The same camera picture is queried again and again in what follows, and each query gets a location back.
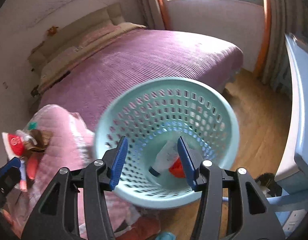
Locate brown cardboard piece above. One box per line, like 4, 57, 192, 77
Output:
24, 129, 53, 153

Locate colourful snack packet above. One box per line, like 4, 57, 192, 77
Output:
1, 130, 38, 160

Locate red plastic bag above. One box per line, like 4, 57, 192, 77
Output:
169, 158, 185, 178

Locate green small packet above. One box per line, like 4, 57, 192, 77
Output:
27, 121, 37, 131

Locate mint green laundry basket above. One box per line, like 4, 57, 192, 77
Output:
94, 77, 240, 209

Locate pink quilted blanket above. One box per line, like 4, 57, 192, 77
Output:
7, 105, 161, 239

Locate purple bedspread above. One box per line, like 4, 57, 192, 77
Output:
40, 29, 244, 130

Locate yellow folded blanket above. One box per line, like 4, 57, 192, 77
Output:
38, 22, 146, 93

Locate orange plush toy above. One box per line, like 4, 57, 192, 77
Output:
46, 26, 58, 37

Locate pink pillow right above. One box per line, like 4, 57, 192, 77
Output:
79, 25, 121, 47

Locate beige padded headboard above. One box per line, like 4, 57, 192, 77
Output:
27, 3, 125, 74

